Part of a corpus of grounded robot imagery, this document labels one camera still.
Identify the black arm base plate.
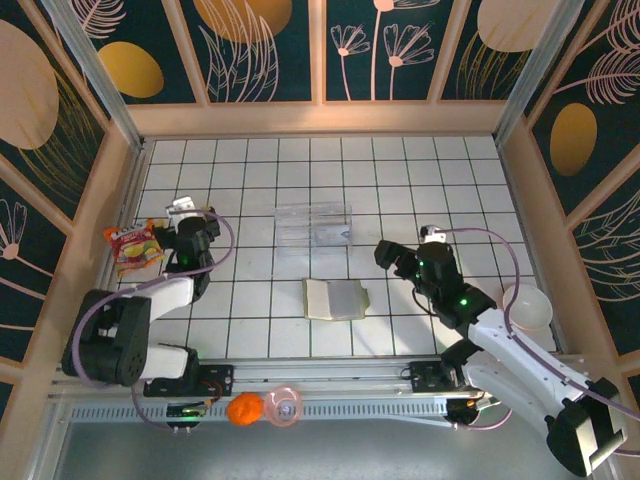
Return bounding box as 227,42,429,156
408,359,471,397
143,363,236,400

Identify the perforated grey cable duct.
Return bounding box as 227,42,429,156
67,399,454,425

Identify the aluminium table edge rail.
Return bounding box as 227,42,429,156
494,134,571,354
74,139,154,361

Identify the dark panel with flower outlines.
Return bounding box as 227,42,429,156
325,0,459,101
0,172,69,361

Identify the dark panel with peach disc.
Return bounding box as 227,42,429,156
0,0,110,221
439,0,544,101

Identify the clear acrylic card stand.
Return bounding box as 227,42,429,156
273,202,354,259

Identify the long aluminium base rail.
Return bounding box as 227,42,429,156
47,357,586,401

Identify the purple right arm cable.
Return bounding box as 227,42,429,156
439,227,640,457

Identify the white bowl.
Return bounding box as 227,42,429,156
502,283,554,331

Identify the aluminium frame post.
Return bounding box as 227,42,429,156
492,0,586,146
42,0,146,151

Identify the dark panel with golden oval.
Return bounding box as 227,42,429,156
527,0,640,206
64,0,197,105

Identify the small black controller board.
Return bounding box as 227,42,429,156
446,397,484,426
166,401,209,420

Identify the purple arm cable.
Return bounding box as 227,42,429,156
71,208,236,432
439,227,640,457

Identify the pink translucent cup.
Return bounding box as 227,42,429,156
263,384,304,427

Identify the silver VIP credit card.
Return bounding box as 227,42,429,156
314,225,351,247

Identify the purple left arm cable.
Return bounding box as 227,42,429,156
71,208,236,432

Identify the orange red snack bag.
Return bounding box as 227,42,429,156
102,218,166,279

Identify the orange ball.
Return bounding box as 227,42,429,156
225,392,265,427

